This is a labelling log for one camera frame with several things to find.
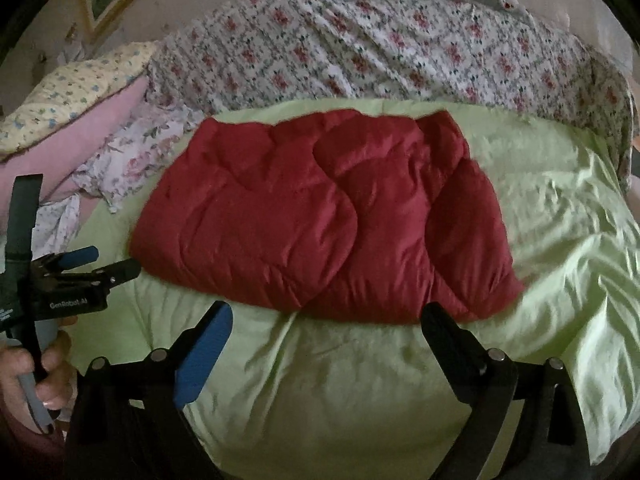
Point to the light green bed sheet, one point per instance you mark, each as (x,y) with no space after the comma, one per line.
(350,390)

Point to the pink pillow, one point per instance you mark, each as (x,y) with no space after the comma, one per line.
(95,130)

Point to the white floral quilt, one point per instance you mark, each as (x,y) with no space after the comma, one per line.
(350,45)

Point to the yellow floral pillow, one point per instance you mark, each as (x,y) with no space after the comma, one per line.
(75,95)

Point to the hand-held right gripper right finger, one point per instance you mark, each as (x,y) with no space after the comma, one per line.
(445,340)

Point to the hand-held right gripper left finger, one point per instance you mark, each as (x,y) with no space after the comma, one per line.
(205,355)

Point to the red padded jacket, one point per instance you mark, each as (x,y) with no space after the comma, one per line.
(310,210)

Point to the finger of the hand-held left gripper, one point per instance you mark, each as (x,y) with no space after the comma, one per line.
(112,272)
(80,256)

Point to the white floral cloth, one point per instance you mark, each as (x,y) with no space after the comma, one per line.
(140,150)

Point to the person's left hand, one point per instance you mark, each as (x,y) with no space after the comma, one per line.
(57,370)

